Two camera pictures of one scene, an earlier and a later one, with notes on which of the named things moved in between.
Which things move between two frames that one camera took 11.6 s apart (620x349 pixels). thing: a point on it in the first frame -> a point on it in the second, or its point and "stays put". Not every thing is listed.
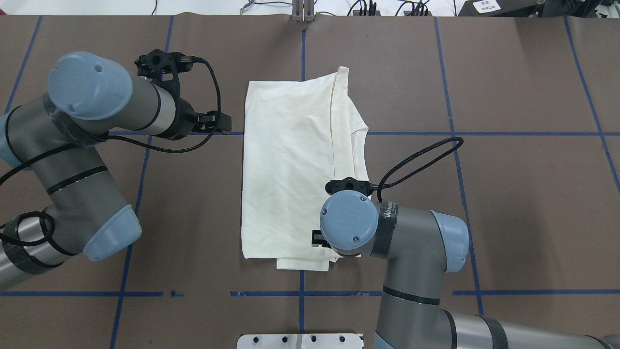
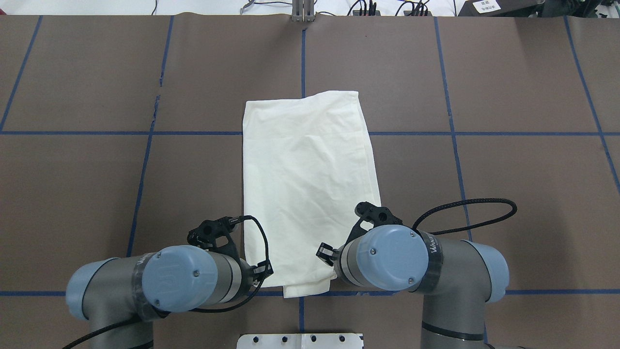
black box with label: (500, 8) stays put
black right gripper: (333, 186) -> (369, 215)
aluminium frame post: (303, 11) stays put
